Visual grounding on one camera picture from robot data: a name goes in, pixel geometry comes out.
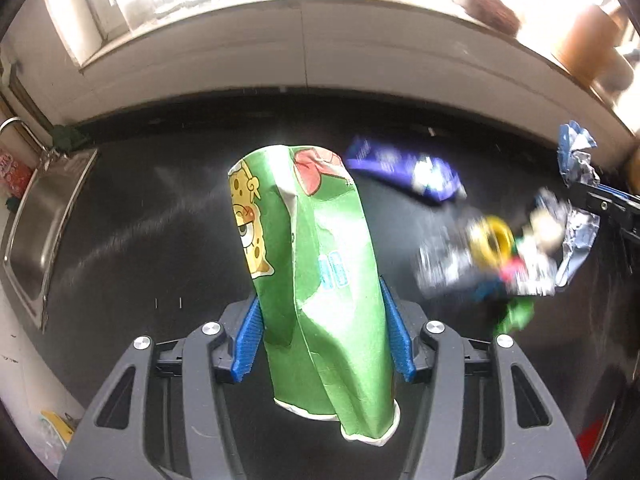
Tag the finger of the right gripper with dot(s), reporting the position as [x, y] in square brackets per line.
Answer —
[619, 207]

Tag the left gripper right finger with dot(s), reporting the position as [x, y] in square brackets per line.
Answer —
[428, 352]

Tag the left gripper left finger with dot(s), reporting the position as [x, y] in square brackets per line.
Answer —
[216, 354]

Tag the blue silver wrapper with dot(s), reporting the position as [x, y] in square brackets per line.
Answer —
[574, 159]

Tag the yellow tape roll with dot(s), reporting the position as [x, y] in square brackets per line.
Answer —
[491, 242]

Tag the green cartoon snack bag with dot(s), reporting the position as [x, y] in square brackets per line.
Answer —
[309, 253]

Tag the silver black crumpled wrapper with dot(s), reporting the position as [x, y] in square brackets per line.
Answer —
[554, 242]

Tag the green wrapper piece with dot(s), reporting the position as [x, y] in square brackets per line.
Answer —
[519, 313]

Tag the brown flower pot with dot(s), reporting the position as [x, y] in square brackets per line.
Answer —
[587, 47]

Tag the purple snack wrapper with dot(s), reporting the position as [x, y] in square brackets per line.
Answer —
[425, 175]

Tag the stainless steel sink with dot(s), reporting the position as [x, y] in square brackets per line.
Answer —
[38, 227]

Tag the sink faucet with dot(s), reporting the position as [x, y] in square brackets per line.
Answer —
[26, 133]

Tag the red detergent package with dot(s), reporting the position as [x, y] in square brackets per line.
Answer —
[14, 174]

